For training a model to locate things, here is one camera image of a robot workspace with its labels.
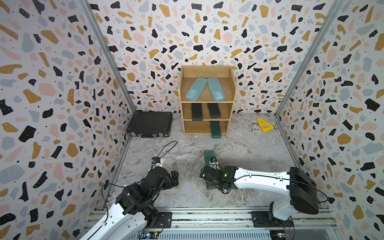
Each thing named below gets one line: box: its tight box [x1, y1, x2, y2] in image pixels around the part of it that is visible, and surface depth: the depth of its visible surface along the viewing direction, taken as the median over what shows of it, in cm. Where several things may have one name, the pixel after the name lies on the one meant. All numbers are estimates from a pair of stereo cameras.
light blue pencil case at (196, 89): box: [185, 77, 208, 101], surface depth 90 cm
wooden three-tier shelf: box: [178, 65, 238, 135], surface depth 98 cm
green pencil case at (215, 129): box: [210, 120, 222, 139], surface depth 112 cm
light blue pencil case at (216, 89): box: [207, 77, 226, 101], surface depth 92 cm
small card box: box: [251, 122, 262, 133], surface depth 115 cm
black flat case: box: [126, 111, 173, 139], surface depth 113 cm
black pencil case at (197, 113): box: [191, 103, 203, 122], surface depth 99 cm
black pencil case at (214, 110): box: [207, 103, 221, 119], surface depth 99 cm
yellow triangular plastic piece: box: [257, 118, 274, 133], surface depth 115 cm
